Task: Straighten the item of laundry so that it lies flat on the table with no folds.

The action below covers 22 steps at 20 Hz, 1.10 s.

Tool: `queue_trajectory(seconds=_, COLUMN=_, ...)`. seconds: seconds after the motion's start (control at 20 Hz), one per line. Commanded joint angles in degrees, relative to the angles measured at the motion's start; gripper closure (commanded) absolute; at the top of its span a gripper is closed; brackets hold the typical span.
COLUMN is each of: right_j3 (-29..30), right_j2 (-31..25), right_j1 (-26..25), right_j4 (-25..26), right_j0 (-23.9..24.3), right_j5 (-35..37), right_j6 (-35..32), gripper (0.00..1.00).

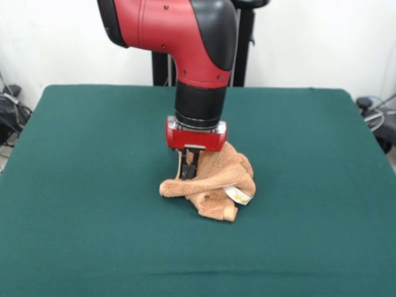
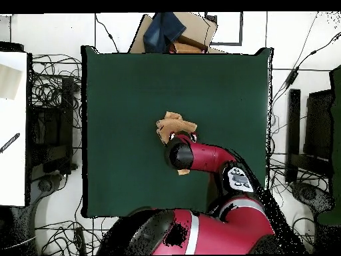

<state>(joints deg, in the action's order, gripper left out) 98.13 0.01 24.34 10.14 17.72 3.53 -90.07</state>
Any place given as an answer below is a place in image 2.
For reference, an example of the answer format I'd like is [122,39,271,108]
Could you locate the orange terry towel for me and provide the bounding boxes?
[155,111,198,176]

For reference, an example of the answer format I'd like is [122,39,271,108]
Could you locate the black flat panel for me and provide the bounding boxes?
[302,89,336,162]

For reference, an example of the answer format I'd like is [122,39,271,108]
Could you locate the dark green table cloth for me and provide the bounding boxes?
[81,45,274,219]

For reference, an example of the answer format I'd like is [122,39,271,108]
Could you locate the orange cloth in box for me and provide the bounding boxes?
[169,41,206,55]

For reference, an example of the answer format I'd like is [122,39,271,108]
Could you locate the dark brown cloth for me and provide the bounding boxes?
[174,34,209,52]

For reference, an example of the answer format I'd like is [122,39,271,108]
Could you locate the black upright bar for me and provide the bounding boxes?
[285,88,302,184]

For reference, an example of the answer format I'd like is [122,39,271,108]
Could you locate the blue denim jeans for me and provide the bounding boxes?
[143,11,187,54]

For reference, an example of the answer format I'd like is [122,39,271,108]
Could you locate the brown cardboard box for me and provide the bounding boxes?
[128,11,227,55]

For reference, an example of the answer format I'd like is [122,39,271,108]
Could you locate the grey chair base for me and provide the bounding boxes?
[289,181,336,214]

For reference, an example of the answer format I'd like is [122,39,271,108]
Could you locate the dark green draped cloth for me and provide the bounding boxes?
[316,64,341,227]

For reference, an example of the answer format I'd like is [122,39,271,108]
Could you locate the black equipment rack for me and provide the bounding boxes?
[27,76,76,182]

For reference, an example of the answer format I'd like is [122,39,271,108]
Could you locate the black power strip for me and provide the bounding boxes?
[73,225,88,256]

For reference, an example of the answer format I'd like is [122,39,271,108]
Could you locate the black striped stick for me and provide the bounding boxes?
[0,132,21,154]

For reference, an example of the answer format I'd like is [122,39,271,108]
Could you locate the white side table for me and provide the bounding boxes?
[0,51,29,207]

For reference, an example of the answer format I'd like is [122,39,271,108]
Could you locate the beige box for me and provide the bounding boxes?
[0,63,23,101]

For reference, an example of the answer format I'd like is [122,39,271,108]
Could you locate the black low box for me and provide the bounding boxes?
[0,40,25,53]

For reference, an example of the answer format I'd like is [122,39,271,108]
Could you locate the black rectangular floor frame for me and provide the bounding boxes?
[204,11,244,47]

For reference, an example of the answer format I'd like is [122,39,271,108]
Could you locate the black cable with adapter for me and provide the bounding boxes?
[270,31,341,113]

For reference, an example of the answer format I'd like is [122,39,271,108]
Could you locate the black floor cable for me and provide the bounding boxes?
[94,13,120,53]

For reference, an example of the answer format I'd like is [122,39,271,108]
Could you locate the tangle of black cables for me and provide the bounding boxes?
[34,217,119,255]
[29,53,83,129]

